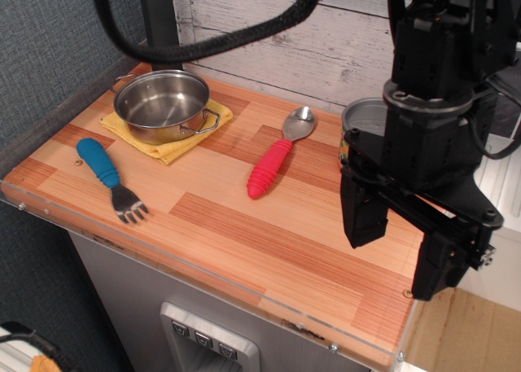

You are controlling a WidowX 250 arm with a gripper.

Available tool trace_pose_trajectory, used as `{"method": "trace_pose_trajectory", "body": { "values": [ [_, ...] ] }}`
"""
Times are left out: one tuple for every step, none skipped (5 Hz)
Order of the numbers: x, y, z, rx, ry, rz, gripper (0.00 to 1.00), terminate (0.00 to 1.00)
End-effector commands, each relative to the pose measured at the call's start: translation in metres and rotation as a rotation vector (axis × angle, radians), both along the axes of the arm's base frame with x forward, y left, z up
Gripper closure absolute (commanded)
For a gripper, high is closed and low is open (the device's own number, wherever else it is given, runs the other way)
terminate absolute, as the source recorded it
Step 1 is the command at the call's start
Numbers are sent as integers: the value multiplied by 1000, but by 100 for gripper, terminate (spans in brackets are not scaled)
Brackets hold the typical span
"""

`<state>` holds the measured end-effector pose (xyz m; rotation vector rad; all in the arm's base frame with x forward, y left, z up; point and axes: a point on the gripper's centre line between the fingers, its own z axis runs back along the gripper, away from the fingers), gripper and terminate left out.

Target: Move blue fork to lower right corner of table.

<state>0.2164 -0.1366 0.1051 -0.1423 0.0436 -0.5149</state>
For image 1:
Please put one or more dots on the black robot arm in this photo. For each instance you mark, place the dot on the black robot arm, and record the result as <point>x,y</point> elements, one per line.
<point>445,47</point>

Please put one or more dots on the red handled metal spoon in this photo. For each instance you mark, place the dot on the red handled metal spoon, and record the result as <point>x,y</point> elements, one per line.
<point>298,125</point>

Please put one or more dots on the grey cabinet with button panel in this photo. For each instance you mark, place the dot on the grey cabinet with button panel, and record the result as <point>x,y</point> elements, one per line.
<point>185,319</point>

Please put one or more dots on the dark vertical post left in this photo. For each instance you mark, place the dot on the dark vertical post left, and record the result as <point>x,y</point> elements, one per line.
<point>160,22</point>

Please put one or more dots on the yellow folded cloth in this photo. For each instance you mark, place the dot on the yellow folded cloth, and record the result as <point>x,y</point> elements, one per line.
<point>168,152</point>

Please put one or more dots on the blue handled metal fork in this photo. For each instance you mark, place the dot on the blue handled metal fork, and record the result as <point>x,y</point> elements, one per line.
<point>126,205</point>

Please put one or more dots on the stainless steel pot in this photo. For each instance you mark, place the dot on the stainless steel pot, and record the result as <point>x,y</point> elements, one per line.
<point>164,106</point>

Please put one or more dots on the patterned can with grey lid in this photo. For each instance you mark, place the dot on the patterned can with grey lid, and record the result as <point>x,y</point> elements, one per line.
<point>366,114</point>

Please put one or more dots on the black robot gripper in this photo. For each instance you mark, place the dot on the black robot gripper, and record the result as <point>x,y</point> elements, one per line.
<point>423,169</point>

